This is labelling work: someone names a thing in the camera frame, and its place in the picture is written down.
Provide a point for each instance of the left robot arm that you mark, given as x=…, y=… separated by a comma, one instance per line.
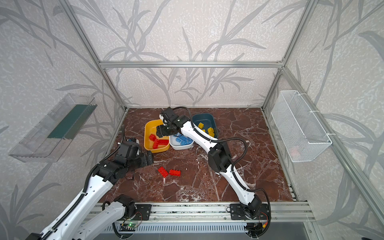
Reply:
x=101, y=178

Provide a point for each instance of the yellow plastic bin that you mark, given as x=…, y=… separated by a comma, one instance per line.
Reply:
x=152, y=142

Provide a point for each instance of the blue brick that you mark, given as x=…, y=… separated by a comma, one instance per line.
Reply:
x=180, y=139
x=189, y=141

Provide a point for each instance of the small red brick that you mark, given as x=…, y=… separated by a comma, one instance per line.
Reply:
x=153, y=137

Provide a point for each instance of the aluminium front rail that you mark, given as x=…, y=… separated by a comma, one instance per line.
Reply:
x=219, y=212

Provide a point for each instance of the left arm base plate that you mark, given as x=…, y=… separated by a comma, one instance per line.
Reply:
x=142, y=211

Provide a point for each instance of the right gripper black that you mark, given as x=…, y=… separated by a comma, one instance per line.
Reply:
x=163, y=130

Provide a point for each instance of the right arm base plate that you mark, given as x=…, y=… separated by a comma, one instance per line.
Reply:
x=237, y=213

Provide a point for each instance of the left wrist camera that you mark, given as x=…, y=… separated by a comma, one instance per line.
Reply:
x=134, y=140

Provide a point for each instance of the green circuit board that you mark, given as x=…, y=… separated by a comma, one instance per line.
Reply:
x=130, y=227

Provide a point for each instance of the clear plastic wall tray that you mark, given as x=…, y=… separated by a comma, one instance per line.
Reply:
x=50, y=138

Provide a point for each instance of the white plastic bin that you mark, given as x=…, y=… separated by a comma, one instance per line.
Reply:
x=179, y=146

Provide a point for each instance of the right base wiring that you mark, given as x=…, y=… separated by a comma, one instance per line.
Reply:
x=258, y=228

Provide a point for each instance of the white wire mesh basket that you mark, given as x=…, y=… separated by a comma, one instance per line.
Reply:
x=302, y=133

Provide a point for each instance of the teal plastic bin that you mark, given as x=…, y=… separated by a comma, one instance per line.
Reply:
x=208, y=121

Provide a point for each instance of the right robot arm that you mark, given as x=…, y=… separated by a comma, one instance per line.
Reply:
x=220, y=161

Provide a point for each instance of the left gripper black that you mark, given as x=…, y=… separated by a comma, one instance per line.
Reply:
x=145, y=159

